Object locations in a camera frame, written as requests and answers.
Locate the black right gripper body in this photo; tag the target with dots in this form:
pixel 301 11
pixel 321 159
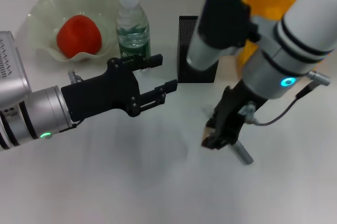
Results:
pixel 234 108

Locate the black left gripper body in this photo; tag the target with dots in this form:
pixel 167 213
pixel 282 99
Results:
pixel 105 95

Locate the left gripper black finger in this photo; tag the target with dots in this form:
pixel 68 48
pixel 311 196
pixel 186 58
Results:
pixel 147 62
pixel 155 97

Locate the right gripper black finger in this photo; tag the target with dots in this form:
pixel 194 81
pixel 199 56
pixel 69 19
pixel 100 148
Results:
pixel 212 143
pixel 226 137

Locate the green label water bottle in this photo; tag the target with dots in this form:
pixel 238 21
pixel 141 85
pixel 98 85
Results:
pixel 131 29

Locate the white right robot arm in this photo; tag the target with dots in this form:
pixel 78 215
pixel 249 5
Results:
pixel 302 37

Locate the grey pen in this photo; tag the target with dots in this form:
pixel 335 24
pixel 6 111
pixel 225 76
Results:
pixel 243 153

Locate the black mesh pen holder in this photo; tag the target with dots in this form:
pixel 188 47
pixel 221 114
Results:
pixel 194 75

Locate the translucent wavy fruit plate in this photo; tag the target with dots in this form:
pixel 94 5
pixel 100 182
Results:
pixel 44 11

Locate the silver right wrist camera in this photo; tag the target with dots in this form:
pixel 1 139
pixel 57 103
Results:
pixel 221 19

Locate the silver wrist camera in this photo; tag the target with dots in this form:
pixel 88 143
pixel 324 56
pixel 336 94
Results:
pixel 10 63
pixel 221 19

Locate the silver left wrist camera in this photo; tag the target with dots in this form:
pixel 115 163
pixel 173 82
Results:
pixel 10 63

